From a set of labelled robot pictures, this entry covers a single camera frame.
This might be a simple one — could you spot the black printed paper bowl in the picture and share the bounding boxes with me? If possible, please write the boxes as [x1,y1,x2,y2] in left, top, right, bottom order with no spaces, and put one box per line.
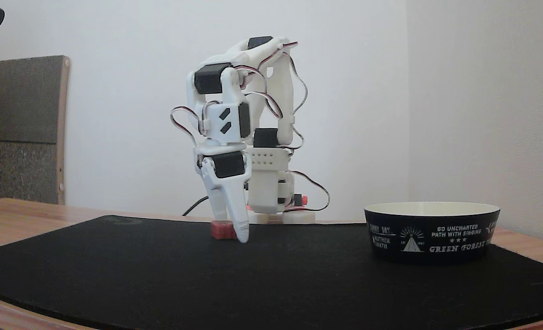
[364,202,501,265]

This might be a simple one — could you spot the grey board with wooden edge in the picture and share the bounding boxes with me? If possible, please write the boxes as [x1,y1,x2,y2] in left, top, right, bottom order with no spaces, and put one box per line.
[0,55,70,205]

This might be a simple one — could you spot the thin red black cable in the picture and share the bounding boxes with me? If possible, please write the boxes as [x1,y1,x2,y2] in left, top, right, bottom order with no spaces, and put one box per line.
[290,170,331,212]

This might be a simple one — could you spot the black usb cable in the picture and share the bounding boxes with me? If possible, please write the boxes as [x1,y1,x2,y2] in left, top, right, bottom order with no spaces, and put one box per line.
[182,196,210,217]

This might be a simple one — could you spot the red block toy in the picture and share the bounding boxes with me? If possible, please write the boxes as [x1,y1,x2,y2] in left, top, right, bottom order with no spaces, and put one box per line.
[211,220,238,240]

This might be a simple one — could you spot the black table mat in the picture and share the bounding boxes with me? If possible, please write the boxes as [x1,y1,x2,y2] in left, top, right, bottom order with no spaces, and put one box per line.
[0,214,543,330]

